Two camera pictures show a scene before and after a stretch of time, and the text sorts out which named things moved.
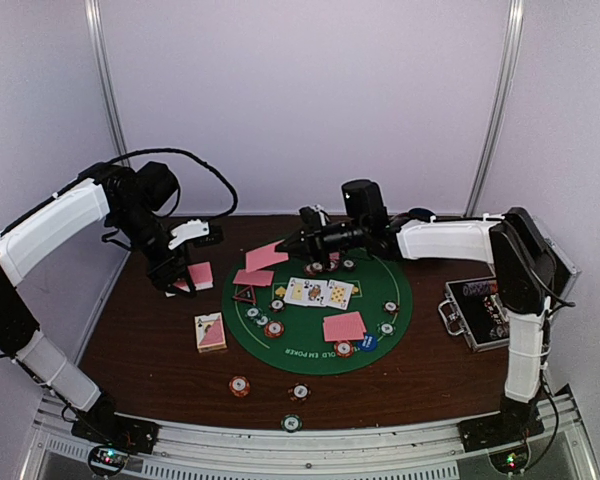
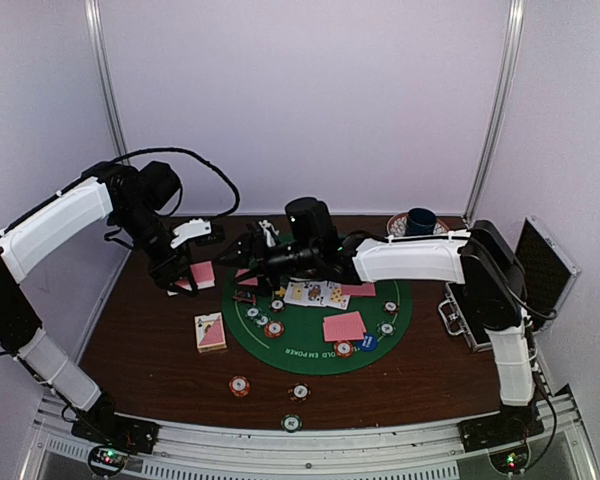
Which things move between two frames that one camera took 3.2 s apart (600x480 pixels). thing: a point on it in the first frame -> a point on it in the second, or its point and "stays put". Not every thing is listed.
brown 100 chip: [390, 307] stays put
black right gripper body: [337, 238] -> [285, 261]
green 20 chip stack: [291, 423] stays put
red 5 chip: [274, 329] stays put
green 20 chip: [262, 320] stays put
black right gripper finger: [293, 245] -> [238, 256]
